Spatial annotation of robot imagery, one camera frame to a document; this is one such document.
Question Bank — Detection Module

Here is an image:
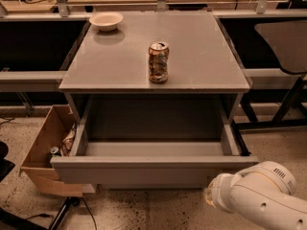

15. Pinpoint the crushed soda can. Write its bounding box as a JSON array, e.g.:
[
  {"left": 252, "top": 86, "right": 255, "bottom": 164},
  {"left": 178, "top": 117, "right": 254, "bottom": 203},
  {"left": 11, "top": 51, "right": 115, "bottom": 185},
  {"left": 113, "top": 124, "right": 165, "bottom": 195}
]
[{"left": 148, "top": 41, "right": 169, "bottom": 83}]

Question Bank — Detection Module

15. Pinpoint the white ceramic bowl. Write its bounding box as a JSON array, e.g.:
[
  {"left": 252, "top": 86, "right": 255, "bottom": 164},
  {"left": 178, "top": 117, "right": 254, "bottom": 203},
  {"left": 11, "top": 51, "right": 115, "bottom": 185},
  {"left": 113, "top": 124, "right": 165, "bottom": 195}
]
[{"left": 89, "top": 11, "right": 123, "bottom": 32}]

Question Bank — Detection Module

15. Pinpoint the black floor cable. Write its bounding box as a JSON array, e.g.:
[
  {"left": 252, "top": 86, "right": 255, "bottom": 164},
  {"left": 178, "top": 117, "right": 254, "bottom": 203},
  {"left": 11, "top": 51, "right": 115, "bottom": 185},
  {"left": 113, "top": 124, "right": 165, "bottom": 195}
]
[{"left": 81, "top": 196, "right": 98, "bottom": 230}]

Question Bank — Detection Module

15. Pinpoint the grey drawer cabinet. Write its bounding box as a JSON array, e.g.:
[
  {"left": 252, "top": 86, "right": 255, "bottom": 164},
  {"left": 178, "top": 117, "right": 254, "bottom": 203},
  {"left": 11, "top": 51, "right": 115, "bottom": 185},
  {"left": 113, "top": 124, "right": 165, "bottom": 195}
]
[{"left": 58, "top": 11, "right": 250, "bottom": 127}]

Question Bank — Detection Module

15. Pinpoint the green can in box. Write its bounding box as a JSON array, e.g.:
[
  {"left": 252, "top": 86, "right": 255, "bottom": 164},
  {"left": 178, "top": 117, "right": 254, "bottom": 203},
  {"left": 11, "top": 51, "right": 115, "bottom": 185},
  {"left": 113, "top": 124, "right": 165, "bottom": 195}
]
[{"left": 50, "top": 147, "right": 61, "bottom": 157}]

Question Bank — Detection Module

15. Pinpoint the grey top drawer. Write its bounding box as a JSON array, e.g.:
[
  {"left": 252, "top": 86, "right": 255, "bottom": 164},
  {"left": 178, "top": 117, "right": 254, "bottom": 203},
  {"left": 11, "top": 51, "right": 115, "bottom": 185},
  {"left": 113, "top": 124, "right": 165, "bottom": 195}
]
[{"left": 51, "top": 99, "right": 258, "bottom": 189}]

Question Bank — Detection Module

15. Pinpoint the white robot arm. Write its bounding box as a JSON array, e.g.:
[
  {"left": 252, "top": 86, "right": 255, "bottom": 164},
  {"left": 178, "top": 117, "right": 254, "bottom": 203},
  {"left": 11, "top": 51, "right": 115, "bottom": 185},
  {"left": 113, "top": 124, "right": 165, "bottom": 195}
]
[{"left": 204, "top": 161, "right": 307, "bottom": 230}]

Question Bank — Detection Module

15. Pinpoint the grey chair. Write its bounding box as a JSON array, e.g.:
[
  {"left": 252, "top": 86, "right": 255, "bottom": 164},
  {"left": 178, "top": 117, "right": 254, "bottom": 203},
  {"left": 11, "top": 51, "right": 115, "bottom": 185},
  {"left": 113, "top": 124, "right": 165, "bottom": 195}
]
[{"left": 254, "top": 20, "right": 307, "bottom": 125}]

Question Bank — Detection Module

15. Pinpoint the cardboard box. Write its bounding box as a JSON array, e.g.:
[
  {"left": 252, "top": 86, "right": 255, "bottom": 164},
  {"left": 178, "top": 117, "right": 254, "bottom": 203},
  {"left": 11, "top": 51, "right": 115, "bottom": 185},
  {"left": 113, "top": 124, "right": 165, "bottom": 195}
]
[{"left": 20, "top": 105, "right": 97, "bottom": 197}]

